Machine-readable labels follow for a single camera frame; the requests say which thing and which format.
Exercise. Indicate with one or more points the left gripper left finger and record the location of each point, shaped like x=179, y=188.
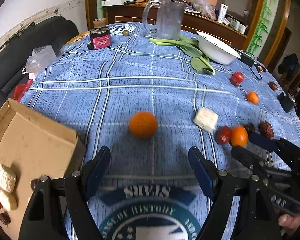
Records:
x=94, y=170

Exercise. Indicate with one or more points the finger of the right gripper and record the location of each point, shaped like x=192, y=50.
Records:
x=251, y=161
x=263, y=142

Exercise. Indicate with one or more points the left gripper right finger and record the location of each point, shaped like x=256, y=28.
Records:
x=204, y=171

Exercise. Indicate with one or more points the orange tangerine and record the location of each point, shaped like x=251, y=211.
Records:
x=143, y=125
x=253, y=97
x=239, y=136

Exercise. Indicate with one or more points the person's right hand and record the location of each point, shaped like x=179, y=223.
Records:
x=290, y=223

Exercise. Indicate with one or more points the large red jujube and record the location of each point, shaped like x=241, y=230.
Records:
x=266, y=130

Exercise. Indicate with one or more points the dark purple plum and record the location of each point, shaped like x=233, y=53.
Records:
x=249, y=127

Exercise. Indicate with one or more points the red jujube by tangerine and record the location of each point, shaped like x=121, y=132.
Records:
x=223, y=135

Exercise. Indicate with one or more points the black device at edge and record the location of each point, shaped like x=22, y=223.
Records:
x=287, y=102

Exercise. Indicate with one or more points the brown jujube at edge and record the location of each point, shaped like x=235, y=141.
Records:
x=273, y=86

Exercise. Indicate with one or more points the dark jujube in box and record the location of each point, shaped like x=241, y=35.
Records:
x=34, y=184

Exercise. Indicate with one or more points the cardboard box tray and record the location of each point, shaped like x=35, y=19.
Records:
x=33, y=145

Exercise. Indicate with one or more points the red cherry tomato far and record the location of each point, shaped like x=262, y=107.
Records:
x=237, y=78

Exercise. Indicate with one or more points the black power adapter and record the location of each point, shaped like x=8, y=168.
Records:
x=247, y=58

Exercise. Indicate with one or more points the white sponge cube in box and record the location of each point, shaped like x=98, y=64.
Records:
x=8, y=201

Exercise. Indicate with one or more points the blue plaid tablecloth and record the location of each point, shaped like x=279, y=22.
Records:
x=140, y=100

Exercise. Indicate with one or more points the dark jujube on table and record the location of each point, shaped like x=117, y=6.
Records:
x=4, y=218

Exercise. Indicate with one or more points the white bowl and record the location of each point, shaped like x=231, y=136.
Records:
x=216, y=49

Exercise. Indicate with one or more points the clear plastic bag on sofa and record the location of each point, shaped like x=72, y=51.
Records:
x=40, y=59

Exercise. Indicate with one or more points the green leafy vegetable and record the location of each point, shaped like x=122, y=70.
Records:
x=190, y=47

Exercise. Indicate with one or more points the black leather sofa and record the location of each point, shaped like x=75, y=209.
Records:
x=54, y=31

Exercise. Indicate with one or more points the wooden sideboard cabinet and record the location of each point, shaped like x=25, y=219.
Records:
x=231, y=21

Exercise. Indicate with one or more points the plastic bag on sideboard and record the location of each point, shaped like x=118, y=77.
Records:
x=201, y=7

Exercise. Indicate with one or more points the clear plastic pitcher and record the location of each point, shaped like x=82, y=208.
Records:
x=169, y=18

